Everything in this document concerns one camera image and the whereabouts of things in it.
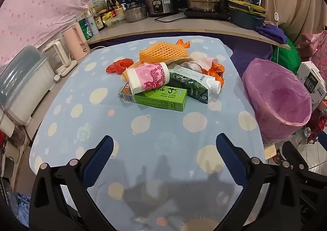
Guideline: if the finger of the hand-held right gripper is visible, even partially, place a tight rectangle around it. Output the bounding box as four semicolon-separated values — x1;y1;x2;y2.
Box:
281;141;307;171

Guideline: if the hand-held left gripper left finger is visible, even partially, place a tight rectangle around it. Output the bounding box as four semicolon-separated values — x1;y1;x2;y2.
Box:
29;135;116;231

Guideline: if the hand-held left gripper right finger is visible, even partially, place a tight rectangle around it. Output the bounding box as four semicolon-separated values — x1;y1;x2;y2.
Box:
214;133;302;231

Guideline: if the bin with pink liner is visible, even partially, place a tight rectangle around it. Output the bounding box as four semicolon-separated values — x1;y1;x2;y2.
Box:
241;58;313;141

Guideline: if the dark green carton white cap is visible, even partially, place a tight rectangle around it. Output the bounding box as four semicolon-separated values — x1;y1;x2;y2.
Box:
167;64;222;104

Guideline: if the light green drink carton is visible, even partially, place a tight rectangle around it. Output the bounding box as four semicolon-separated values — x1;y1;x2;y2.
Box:
118;82;188;112

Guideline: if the orange foil wrapper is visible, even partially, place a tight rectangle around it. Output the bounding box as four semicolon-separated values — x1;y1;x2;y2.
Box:
201;59;226;87

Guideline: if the pink patterned white bottle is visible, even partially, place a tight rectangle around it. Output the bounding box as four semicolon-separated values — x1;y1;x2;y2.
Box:
127;62;170;94

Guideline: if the white paper towel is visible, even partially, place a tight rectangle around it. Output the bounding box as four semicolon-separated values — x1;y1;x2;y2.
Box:
179;52;221;71

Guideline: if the small glass jar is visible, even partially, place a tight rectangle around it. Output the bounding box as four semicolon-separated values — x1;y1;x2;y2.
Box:
302;127;314;140

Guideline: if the blue planet print tablecloth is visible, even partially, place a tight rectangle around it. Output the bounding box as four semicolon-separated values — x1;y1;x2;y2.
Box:
29;37;269;231

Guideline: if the white cardboard box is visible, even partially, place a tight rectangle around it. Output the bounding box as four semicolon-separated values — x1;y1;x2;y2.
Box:
297;61;327;109

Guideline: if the blue plastic bag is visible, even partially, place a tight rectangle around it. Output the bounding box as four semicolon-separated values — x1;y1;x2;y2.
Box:
14;191;32;222

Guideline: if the green bag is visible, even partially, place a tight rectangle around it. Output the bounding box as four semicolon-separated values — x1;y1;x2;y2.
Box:
270;43;302;73

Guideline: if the red plastic bag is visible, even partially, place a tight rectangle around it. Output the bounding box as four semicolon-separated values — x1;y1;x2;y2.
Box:
106;59;135;76

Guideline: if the white lidded storage container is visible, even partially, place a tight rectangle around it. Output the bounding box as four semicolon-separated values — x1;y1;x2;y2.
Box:
0;44;56;126

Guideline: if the pink floral cloth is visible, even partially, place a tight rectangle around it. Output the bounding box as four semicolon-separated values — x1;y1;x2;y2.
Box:
296;29;327;64

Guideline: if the white electric kettle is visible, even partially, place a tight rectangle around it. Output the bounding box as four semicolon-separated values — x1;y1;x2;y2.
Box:
42;38;78;77

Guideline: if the purple cloth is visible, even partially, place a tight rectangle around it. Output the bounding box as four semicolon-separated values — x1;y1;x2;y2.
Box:
255;23;288;44

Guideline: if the pink electric kettle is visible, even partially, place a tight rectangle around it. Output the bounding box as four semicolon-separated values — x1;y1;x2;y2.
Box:
62;22;91;61

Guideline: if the soy sauce bottle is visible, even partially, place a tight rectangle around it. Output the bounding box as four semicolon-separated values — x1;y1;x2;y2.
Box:
90;8;105;31

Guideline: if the dark blue basin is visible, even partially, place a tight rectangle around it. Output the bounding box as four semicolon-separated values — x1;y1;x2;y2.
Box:
227;0;268;30

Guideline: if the small steel lidded pot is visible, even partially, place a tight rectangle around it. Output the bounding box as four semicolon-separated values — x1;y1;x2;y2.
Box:
123;2;148;23

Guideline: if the pink dotted cloth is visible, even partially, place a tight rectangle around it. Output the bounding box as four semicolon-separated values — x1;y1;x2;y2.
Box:
0;0;111;61

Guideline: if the steel rice cooker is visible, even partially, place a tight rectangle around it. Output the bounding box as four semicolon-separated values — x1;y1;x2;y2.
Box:
143;0;183;17

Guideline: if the black power cable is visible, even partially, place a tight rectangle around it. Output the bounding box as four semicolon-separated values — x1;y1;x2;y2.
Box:
154;15;187;23

